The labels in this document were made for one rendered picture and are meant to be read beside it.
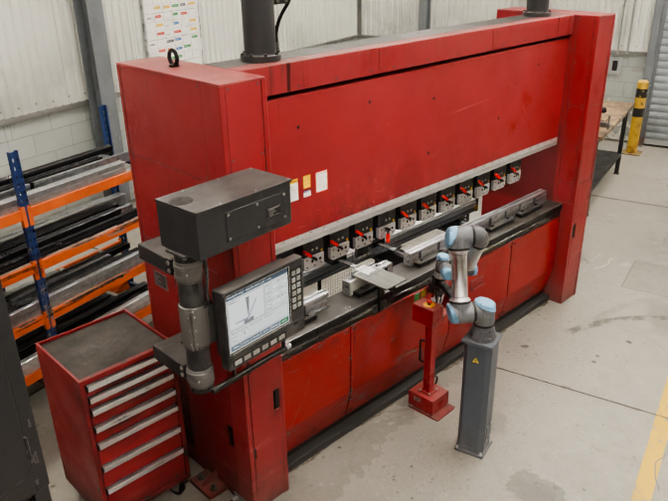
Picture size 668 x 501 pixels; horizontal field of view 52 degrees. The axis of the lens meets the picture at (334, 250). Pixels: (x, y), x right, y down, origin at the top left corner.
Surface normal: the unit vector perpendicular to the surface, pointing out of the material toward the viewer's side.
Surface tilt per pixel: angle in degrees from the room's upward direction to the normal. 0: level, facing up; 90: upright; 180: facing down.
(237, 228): 90
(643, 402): 0
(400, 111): 90
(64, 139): 90
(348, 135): 90
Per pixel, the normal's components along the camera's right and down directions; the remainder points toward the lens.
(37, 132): 0.85, 0.21
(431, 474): -0.02, -0.91
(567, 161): -0.72, 0.30
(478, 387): -0.52, 0.36
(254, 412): 0.70, 0.29
